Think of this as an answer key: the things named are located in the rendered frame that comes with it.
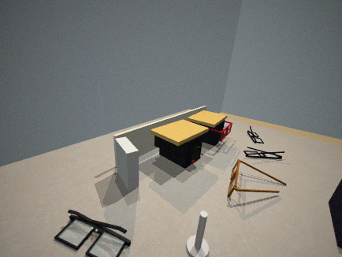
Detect black-framed glasses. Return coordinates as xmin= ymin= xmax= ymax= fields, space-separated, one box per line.
xmin=247 ymin=126 xmax=264 ymax=143
xmin=243 ymin=147 xmax=285 ymax=159

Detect black rectangular glasses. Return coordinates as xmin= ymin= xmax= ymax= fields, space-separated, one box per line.
xmin=54 ymin=210 xmax=131 ymax=257

